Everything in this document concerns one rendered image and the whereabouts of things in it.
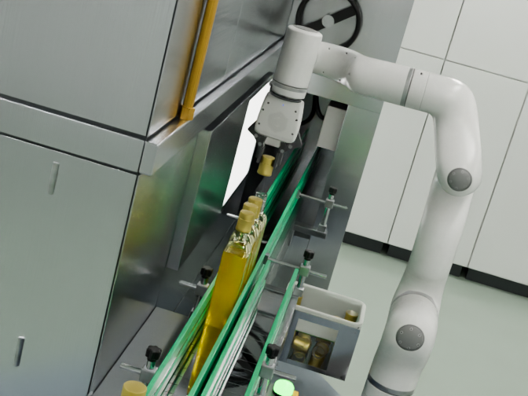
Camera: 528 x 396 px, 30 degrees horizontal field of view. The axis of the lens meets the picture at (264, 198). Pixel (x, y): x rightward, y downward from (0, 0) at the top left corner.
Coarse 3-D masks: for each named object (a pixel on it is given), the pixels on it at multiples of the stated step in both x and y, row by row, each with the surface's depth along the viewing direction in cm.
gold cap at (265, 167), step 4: (264, 156) 234; (268, 156) 235; (272, 156) 236; (264, 160) 234; (268, 160) 234; (272, 160) 234; (260, 164) 235; (264, 164) 234; (268, 164) 234; (272, 164) 235; (260, 168) 235; (264, 168) 234; (268, 168) 234; (272, 168) 235; (260, 172) 235; (264, 172) 235; (268, 172) 235; (268, 176) 235
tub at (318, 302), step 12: (312, 288) 275; (312, 300) 276; (324, 300) 276; (336, 300) 275; (348, 300) 275; (312, 312) 260; (324, 312) 276; (336, 312) 276; (360, 312) 269; (348, 324) 259; (360, 324) 260
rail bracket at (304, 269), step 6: (306, 252) 252; (312, 252) 252; (264, 258) 254; (270, 258) 254; (306, 258) 252; (312, 258) 252; (282, 264) 254; (288, 264) 254; (306, 264) 253; (300, 270) 253; (306, 270) 253; (312, 270) 254; (300, 276) 254; (306, 276) 253; (318, 276) 253; (324, 276) 253; (300, 282) 254; (294, 288) 255; (300, 288) 255; (294, 294) 255; (300, 294) 255
